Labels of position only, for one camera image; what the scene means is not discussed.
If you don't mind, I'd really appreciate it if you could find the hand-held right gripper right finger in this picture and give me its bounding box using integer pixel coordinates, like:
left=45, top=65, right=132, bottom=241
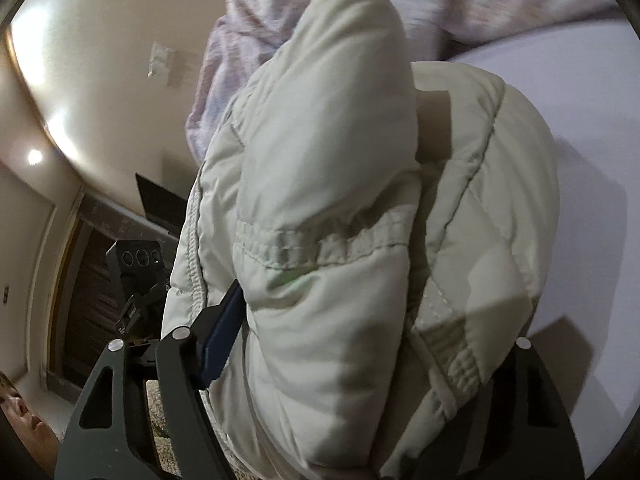
left=470, top=336, right=586, bottom=480

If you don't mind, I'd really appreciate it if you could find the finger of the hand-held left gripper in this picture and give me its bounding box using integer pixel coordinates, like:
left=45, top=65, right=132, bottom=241
left=116, top=282, right=172, bottom=343

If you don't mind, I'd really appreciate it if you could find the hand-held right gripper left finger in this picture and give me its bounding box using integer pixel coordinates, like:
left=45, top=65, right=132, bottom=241
left=54, top=280, right=246, bottom=480

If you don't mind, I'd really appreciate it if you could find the cream puffer jacket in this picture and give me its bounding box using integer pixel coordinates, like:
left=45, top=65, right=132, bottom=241
left=160, top=0, right=561, bottom=480

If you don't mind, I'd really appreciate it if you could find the dark slatted closet door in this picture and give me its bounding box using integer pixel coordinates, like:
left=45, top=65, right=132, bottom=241
left=47, top=200, right=171, bottom=391

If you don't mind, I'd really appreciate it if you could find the beige shaggy rug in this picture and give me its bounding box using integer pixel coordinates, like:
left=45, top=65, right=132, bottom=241
left=145, top=380, right=221, bottom=480

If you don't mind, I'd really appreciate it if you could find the person's face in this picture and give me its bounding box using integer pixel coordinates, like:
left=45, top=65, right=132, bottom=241
left=0, top=370, right=56, bottom=466

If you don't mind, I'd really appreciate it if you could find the bed with white sheet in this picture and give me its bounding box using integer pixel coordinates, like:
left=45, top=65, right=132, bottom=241
left=445, top=15, right=640, bottom=476

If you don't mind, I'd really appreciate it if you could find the pale pink crumpled duvet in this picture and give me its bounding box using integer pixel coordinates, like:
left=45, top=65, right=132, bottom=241
left=185, top=0, right=621, bottom=161

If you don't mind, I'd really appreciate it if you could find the white wall switch plate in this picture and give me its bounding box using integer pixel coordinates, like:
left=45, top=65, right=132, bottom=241
left=147, top=42, right=173, bottom=78

